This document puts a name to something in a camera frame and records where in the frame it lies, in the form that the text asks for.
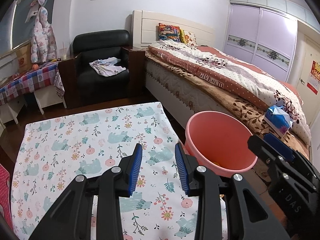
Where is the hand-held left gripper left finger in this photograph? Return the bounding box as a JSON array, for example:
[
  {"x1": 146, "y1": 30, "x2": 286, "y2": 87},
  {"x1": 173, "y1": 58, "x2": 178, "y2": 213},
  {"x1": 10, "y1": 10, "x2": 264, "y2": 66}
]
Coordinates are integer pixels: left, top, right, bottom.
[{"x1": 29, "y1": 143, "x2": 143, "y2": 240}]

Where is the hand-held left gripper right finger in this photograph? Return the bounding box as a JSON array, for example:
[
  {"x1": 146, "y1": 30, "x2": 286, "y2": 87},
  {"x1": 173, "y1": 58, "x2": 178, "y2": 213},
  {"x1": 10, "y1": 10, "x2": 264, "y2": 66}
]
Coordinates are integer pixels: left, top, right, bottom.
[{"x1": 174, "y1": 142, "x2": 292, "y2": 240}]

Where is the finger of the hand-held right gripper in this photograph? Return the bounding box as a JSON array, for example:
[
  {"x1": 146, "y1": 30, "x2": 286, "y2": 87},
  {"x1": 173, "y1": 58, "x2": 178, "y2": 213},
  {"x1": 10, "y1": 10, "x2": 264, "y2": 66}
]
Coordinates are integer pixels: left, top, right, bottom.
[
  {"x1": 247, "y1": 134, "x2": 288, "y2": 178},
  {"x1": 263, "y1": 132, "x2": 304, "y2": 164}
]

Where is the pink plastic bucket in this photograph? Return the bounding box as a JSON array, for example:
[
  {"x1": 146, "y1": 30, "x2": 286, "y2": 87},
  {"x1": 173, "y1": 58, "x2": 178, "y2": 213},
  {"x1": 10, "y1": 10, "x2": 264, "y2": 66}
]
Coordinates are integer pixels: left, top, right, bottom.
[{"x1": 185, "y1": 111, "x2": 258, "y2": 178}]

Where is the blue tissue pack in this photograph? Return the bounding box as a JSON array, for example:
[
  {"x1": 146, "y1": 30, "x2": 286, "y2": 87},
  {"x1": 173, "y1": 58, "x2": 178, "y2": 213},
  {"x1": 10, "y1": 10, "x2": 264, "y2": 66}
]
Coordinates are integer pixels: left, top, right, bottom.
[{"x1": 264, "y1": 105, "x2": 293, "y2": 138}]

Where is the brown leaf pattern blanket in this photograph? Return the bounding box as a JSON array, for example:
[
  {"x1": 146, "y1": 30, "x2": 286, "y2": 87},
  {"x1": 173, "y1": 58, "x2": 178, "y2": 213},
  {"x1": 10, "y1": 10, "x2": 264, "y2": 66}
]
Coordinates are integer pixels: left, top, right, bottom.
[{"x1": 146, "y1": 52, "x2": 310, "y2": 155}]

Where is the floral bear print tablecloth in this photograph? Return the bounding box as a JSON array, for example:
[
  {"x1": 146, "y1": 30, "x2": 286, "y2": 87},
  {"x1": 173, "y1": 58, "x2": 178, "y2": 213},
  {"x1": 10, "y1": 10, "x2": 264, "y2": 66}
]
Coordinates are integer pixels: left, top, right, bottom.
[{"x1": 10, "y1": 102, "x2": 229, "y2": 240}]

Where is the red door poster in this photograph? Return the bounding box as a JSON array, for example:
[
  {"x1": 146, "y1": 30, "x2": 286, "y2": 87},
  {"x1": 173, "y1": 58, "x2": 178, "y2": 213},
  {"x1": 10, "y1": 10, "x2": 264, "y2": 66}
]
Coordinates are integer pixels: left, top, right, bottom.
[{"x1": 307, "y1": 60, "x2": 320, "y2": 92}]

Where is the dotted patchwork quilt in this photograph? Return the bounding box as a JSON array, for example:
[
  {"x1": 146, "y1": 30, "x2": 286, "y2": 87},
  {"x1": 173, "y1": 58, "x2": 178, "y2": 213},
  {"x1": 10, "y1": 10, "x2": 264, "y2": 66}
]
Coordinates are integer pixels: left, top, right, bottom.
[{"x1": 148, "y1": 40, "x2": 312, "y2": 145}]

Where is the white bed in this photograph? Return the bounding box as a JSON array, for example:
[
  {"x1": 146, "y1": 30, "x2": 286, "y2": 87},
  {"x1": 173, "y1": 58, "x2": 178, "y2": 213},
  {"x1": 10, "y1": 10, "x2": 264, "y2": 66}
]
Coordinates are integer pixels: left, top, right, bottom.
[{"x1": 132, "y1": 10, "x2": 312, "y2": 160}]

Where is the white door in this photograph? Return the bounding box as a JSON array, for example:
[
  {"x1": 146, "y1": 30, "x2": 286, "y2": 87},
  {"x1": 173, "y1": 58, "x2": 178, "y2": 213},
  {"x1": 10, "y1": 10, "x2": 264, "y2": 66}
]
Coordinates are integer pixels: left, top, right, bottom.
[{"x1": 287, "y1": 20, "x2": 320, "y2": 128}]

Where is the white printed cloth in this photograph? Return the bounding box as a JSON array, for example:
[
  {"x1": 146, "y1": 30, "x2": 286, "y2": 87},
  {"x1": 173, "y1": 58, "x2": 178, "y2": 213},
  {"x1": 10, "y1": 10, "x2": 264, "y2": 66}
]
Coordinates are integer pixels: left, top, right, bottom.
[{"x1": 89, "y1": 57, "x2": 127, "y2": 77}]

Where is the white side table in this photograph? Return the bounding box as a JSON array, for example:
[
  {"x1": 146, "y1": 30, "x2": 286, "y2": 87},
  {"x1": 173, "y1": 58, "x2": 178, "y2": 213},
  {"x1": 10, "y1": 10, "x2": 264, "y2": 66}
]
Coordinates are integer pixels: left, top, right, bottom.
[{"x1": 0, "y1": 85, "x2": 67, "y2": 125}]

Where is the lilac wardrobe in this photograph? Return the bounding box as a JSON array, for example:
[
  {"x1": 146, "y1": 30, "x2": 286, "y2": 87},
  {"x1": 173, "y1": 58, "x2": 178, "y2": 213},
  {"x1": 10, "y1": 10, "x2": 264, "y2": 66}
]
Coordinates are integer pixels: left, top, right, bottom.
[{"x1": 223, "y1": 0, "x2": 298, "y2": 83}]

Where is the yellow floral pillow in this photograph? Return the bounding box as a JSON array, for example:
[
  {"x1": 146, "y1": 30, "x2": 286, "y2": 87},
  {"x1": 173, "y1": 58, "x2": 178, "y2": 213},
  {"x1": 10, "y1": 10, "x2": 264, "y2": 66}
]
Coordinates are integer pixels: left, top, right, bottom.
[{"x1": 180, "y1": 29, "x2": 198, "y2": 47}]

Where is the pink dotted flower cushion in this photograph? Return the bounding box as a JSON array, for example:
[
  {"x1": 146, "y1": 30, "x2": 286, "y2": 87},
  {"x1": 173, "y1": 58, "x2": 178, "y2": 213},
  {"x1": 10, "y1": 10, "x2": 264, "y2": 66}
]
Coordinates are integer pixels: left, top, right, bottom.
[{"x1": 0, "y1": 164, "x2": 13, "y2": 227}]

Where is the black leather armchair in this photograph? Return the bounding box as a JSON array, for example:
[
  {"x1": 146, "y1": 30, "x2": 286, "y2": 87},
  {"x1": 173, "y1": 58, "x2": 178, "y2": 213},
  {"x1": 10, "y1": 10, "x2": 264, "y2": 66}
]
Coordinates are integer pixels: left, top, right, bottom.
[{"x1": 58, "y1": 29, "x2": 147, "y2": 109}]

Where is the checked tablecloth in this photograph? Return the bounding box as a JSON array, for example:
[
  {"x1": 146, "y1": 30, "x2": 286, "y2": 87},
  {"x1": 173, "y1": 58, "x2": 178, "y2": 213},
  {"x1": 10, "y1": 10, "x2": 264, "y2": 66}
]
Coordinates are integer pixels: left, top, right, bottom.
[{"x1": 0, "y1": 61, "x2": 65, "y2": 105}]

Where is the colourful patterned pillow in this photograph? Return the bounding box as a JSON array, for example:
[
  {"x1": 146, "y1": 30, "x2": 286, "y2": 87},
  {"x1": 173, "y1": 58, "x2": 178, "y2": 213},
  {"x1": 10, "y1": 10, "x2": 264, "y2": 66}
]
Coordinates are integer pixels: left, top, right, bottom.
[{"x1": 158, "y1": 23, "x2": 181, "y2": 43}]

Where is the brown paper bag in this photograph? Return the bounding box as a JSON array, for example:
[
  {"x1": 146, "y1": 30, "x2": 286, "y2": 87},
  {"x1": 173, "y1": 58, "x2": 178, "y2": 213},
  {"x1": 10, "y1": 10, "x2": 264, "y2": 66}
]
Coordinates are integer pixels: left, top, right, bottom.
[{"x1": 15, "y1": 44, "x2": 34, "y2": 72}]

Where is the pink floral puffer jacket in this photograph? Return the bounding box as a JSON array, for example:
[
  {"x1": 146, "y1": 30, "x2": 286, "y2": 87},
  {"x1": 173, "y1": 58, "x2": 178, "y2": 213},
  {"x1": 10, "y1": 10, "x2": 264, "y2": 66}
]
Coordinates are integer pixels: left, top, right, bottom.
[{"x1": 30, "y1": 6, "x2": 57, "y2": 63}]

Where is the window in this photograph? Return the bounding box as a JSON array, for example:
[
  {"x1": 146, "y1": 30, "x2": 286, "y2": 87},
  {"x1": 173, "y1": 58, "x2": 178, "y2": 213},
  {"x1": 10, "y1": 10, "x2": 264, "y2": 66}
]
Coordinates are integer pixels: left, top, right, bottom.
[{"x1": 0, "y1": 0, "x2": 60, "y2": 53}]

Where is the white hanging hat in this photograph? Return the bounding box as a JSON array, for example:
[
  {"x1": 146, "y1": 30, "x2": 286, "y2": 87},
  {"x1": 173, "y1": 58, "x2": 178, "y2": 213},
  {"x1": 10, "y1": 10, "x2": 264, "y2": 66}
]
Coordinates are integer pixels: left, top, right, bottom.
[{"x1": 25, "y1": 4, "x2": 40, "y2": 23}]

